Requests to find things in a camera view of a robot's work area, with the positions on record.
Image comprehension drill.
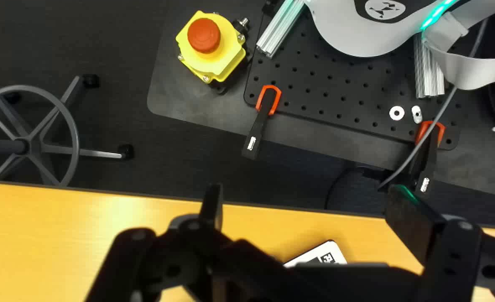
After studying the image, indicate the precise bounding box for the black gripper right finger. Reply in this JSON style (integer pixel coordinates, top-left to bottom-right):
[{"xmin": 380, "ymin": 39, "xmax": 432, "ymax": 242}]
[{"xmin": 385, "ymin": 184, "xmax": 447, "ymax": 263}]

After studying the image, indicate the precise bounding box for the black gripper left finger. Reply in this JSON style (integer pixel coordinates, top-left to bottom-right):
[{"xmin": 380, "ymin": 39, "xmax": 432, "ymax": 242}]
[{"xmin": 200, "ymin": 184, "xmax": 224, "ymax": 229}]

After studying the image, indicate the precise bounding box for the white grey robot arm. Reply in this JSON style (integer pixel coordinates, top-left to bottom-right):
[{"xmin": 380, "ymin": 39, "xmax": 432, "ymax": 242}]
[{"xmin": 257, "ymin": 0, "xmax": 495, "ymax": 184}]

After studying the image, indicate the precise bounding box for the right orange black clamp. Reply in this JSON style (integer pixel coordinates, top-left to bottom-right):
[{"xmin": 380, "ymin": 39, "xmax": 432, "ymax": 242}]
[{"xmin": 410, "ymin": 120, "xmax": 447, "ymax": 199}]

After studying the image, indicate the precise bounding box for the orange black clamp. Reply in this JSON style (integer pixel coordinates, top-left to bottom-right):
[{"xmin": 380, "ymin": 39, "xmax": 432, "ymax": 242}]
[
  {"xmin": 410, "ymin": 120, "xmax": 447, "ymax": 199},
  {"xmin": 242, "ymin": 83, "xmax": 283, "ymax": 159}
]

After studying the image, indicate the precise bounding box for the checkered marker calibration board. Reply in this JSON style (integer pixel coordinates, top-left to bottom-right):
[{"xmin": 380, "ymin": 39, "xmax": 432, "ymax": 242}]
[{"xmin": 286, "ymin": 239, "xmax": 346, "ymax": 268}]

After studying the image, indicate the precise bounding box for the left orange black clamp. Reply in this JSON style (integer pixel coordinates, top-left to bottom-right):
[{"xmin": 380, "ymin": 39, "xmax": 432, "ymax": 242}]
[{"xmin": 242, "ymin": 83, "xmax": 283, "ymax": 159}]

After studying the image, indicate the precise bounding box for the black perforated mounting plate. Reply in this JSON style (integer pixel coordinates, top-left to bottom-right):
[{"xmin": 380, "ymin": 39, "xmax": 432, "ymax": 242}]
[{"xmin": 244, "ymin": 11, "xmax": 444, "ymax": 142}]

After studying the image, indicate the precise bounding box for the yellow emergency stop button box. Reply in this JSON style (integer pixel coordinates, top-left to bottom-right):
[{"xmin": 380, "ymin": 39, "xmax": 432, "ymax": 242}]
[{"xmin": 175, "ymin": 9, "xmax": 247, "ymax": 83}]

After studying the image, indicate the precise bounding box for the grey chair wheel base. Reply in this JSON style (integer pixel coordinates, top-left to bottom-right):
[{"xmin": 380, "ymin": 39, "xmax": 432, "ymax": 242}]
[{"xmin": 0, "ymin": 73, "xmax": 135, "ymax": 185}]

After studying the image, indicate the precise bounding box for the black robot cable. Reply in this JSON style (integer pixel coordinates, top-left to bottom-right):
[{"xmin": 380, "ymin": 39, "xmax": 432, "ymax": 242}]
[{"xmin": 377, "ymin": 18, "xmax": 491, "ymax": 190}]

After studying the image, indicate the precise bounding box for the aluminium extrusion rail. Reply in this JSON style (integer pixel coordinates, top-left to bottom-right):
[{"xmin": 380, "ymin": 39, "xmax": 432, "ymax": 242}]
[
  {"xmin": 257, "ymin": 0, "xmax": 304, "ymax": 58},
  {"xmin": 413, "ymin": 34, "xmax": 445, "ymax": 98}
]

